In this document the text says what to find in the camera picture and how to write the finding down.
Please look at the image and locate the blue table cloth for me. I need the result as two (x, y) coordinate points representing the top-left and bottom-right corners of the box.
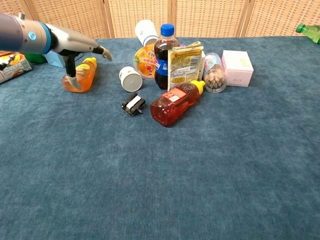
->
(0, 36), (320, 240)

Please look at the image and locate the yellow-green seasoning sachet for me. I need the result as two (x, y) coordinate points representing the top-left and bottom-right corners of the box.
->
(167, 41), (205, 92)

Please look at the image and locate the white paper cup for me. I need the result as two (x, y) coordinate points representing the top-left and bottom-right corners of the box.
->
(134, 19), (159, 47)

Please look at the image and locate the orange jelly cup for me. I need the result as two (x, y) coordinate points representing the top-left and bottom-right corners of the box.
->
(132, 42), (157, 80)

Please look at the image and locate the honey bottle red label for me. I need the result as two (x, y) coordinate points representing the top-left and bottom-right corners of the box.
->
(149, 79), (206, 128)

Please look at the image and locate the light blue cardboard box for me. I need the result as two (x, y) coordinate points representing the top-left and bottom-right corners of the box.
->
(44, 51), (85, 69)

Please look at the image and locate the honey bottle yellow label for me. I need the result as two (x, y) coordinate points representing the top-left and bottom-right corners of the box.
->
(61, 57), (98, 94)

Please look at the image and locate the white orange drink carton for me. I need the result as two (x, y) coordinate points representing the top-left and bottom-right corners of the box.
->
(0, 51), (33, 85)

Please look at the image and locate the clear biscuit stick canister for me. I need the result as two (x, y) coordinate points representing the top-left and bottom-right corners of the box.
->
(202, 52), (228, 94)

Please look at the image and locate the cola bottle blue cap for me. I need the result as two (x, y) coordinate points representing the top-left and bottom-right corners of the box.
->
(153, 23), (181, 91)

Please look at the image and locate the small white plastic jar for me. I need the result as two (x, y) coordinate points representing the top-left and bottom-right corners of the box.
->
(118, 66), (144, 93)

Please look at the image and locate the green soda bottle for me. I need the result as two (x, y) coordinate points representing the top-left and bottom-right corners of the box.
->
(295, 23), (320, 45)

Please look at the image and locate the pink and white box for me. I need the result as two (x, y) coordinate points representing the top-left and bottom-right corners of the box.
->
(221, 49), (254, 88)

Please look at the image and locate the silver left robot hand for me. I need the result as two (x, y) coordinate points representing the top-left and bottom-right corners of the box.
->
(47, 23), (113, 91)

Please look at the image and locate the small black white clip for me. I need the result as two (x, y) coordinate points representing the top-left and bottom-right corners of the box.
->
(121, 91), (146, 118)

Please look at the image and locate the dark green container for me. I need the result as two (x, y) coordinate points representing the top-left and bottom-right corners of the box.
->
(24, 52), (47, 65)

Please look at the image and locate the bamboo folding screen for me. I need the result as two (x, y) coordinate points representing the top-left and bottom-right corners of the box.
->
(0, 0), (320, 40)

